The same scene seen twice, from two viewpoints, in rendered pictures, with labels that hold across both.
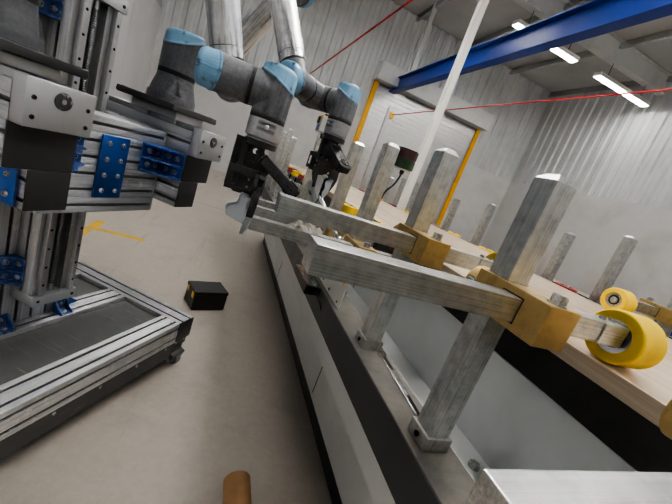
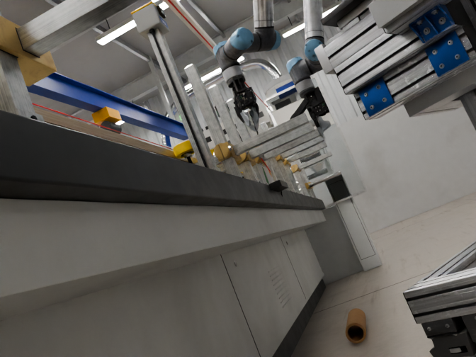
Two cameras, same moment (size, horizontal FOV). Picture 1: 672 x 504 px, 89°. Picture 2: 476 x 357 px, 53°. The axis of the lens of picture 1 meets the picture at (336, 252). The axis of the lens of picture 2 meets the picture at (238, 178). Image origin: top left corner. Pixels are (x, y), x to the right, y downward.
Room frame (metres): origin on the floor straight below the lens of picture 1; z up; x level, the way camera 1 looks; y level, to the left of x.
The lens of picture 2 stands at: (2.63, 0.99, 0.47)
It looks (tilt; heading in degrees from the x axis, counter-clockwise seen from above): 9 degrees up; 214
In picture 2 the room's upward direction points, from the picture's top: 22 degrees counter-clockwise
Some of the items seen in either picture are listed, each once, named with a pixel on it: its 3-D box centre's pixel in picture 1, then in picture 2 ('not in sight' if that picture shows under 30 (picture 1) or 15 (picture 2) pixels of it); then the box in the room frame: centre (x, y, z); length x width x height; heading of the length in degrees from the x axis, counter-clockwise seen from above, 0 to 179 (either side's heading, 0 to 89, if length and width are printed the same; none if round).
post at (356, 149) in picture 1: (334, 212); (236, 142); (1.15, 0.05, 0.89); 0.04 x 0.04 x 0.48; 22
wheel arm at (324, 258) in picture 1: (503, 302); not in sight; (0.40, -0.21, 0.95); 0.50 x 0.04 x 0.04; 112
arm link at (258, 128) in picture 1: (264, 131); (305, 88); (0.76, 0.23, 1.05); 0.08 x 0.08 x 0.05
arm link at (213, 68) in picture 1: (226, 76); (319, 59); (0.75, 0.34, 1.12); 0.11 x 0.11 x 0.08; 19
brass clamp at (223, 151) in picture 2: not in sight; (227, 153); (1.36, 0.14, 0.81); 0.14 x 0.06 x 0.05; 22
